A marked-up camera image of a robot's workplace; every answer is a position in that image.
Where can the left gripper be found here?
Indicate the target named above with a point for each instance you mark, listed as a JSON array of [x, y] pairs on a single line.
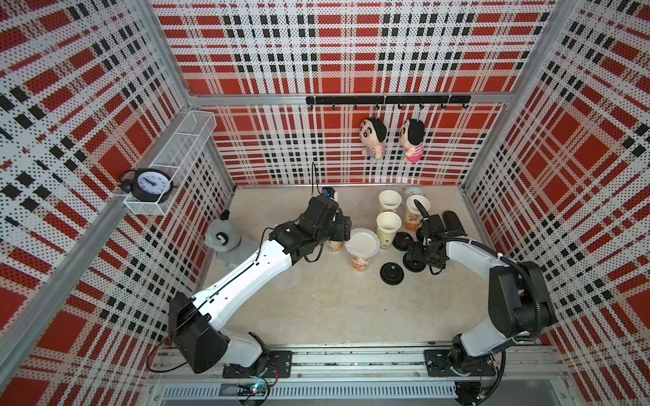
[[342, 228]]

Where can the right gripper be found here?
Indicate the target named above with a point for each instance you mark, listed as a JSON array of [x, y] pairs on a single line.
[[414, 250]]

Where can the paper milk tea cup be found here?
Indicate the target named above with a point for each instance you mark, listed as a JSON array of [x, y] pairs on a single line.
[[335, 246], [359, 263], [388, 225]]

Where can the translucent paper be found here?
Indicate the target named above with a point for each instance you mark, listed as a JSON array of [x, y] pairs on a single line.
[[363, 243]]

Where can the black lid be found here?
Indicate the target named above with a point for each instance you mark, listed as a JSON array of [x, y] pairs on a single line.
[[391, 273], [413, 265], [402, 241]]

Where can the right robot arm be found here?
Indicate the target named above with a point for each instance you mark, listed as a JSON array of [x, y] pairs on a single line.
[[519, 304]]

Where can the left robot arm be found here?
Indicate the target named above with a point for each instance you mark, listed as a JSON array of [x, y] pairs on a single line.
[[197, 322]]

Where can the black remote control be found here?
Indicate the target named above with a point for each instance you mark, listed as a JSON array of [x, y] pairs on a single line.
[[453, 225]]

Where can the back right paper cup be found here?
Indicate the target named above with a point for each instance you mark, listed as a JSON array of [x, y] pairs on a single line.
[[412, 217]]

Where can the black lid front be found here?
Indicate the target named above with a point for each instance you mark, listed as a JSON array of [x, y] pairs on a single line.
[[391, 273]]

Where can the small white clock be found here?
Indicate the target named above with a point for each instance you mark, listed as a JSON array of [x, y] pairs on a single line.
[[415, 191]]

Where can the back left paper cup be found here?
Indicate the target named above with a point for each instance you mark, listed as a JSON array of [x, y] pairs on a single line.
[[390, 200]]

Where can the grey plush toy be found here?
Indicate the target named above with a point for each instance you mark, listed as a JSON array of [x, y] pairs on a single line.
[[230, 245]]

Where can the plush doll blue striped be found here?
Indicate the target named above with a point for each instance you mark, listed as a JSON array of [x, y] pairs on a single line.
[[373, 134]]

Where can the plush doll pink striped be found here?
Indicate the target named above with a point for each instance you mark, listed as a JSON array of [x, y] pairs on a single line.
[[411, 136]]

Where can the black round alarm clock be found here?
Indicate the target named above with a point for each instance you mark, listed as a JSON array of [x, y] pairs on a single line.
[[147, 185]]

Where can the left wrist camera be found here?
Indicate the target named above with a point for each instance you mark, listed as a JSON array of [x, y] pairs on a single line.
[[330, 193]]

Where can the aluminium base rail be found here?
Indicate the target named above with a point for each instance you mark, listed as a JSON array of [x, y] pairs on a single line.
[[373, 373]]

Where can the black hook rail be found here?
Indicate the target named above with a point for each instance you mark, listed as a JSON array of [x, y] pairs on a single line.
[[442, 100]]

